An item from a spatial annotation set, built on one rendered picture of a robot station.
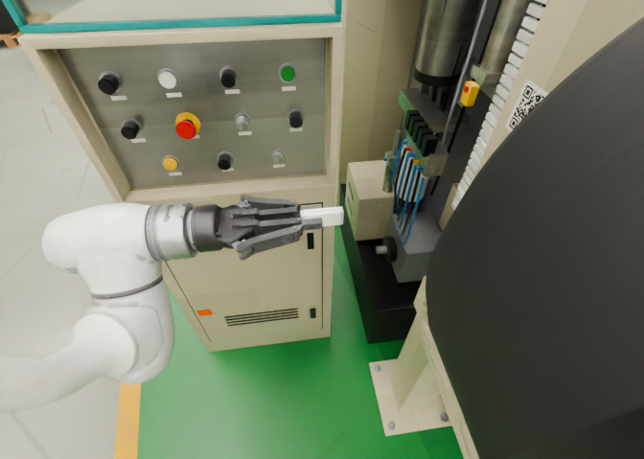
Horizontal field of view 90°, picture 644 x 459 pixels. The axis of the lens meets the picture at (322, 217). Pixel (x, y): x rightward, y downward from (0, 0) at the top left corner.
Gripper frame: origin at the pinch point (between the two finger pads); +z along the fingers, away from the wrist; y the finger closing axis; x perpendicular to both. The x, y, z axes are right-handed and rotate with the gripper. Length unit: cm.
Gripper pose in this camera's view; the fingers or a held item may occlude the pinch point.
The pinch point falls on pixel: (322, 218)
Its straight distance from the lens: 53.4
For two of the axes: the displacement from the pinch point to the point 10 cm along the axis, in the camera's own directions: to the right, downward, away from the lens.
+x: 0.0, 7.1, 7.1
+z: 9.9, -0.9, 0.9
